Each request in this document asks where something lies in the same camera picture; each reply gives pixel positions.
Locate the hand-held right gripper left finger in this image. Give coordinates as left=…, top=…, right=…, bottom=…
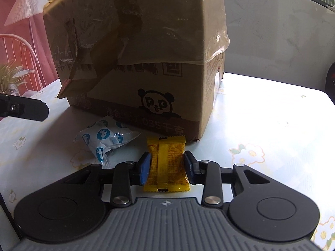
left=63, top=152, right=153, bottom=208

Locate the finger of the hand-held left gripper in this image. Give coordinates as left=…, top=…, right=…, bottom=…
left=0, top=93, right=50, bottom=122

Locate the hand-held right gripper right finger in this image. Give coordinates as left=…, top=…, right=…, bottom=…
left=183, top=150, right=273, bottom=209

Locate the brown cardboard box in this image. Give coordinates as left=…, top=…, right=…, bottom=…
left=43, top=0, right=231, bottom=140

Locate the white blue-dotted snack packet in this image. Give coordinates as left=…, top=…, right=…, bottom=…
left=73, top=115, right=142, bottom=169

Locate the yellow snack packet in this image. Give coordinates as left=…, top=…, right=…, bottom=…
left=143, top=134, right=190, bottom=192

